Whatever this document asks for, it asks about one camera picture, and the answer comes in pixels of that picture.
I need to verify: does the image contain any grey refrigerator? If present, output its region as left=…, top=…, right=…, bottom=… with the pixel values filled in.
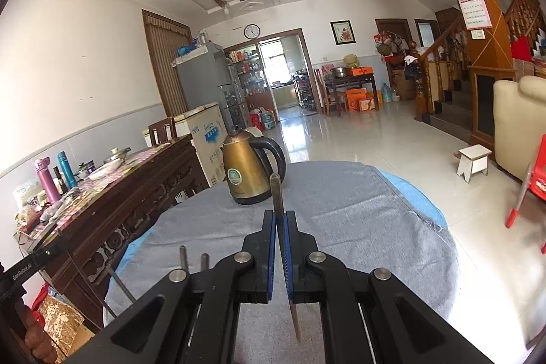
left=172, top=42, right=248, bottom=127

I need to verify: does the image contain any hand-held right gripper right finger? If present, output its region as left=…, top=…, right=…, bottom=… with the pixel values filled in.
left=284, top=209, right=496, bottom=364

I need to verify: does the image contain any dark wooden dining chair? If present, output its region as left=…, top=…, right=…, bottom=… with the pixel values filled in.
left=313, top=67, right=342, bottom=118

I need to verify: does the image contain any metal pot with lid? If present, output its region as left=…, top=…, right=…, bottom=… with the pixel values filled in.
left=103, top=147, right=132, bottom=164

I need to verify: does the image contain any pink thermos bottle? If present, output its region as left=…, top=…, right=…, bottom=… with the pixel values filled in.
left=34, top=158, right=61, bottom=204

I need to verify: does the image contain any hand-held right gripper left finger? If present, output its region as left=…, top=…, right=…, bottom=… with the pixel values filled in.
left=64, top=209, right=276, bottom=364

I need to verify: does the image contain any gold patterned box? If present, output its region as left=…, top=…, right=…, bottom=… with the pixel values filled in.
left=36, top=295, right=86, bottom=353

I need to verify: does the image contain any light blue table cover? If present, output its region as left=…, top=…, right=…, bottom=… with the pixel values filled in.
left=118, top=170, right=448, bottom=277

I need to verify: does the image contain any bronze electric kettle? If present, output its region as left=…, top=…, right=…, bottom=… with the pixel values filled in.
left=222, top=125, right=287, bottom=206

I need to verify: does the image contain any shelf with bottles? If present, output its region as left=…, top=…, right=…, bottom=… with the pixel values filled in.
left=224, top=44, right=268, bottom=122

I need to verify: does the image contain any white bowl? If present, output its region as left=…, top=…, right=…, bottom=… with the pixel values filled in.
left=88, top=163, right=123, bottom=181

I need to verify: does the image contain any tall orange box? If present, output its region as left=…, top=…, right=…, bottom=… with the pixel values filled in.
left=345, top=88, right=368, bottom=112

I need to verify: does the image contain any person's left hand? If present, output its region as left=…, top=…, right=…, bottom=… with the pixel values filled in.
left=24, top=315, right=59, bottom=363

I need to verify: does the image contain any dark wooden side table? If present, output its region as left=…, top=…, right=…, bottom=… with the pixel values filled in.
left=321, top=73, right=380, bottom=118

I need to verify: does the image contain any framed wall picture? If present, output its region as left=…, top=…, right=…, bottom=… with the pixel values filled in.
left=330, top=20, right=355, bottom=46

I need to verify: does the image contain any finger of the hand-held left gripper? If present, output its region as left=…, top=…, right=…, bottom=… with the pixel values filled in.
left=31, top=234, right=70, bottom=259

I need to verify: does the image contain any red plastic child chair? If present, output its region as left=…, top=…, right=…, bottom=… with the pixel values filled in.
left=505, top=134, right=546, bottom=254

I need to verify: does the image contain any wooden stair railing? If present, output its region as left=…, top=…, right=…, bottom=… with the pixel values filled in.
left=413, top=12, right=471, bottom=122

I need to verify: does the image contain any white chest freezer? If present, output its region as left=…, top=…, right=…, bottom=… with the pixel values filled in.
left=142, top=102, right=229, bottom=188

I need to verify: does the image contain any cream leather sofa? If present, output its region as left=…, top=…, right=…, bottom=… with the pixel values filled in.
left=492, top=74, right=546, bottom=182

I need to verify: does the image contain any grey tablecloth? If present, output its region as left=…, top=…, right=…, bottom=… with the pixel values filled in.
left=103, top=160, right=460, bottom=364

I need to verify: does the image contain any small white stool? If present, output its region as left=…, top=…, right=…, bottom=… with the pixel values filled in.
left=452, top=144, right=492, bottom=183

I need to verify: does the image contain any teal thermos bottle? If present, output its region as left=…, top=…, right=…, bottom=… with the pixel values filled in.
left=57, top=151, right=79, bottom=190

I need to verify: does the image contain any carved wooden sideboard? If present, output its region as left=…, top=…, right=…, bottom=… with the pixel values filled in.
left=16, top=134, right=211, bottom=331

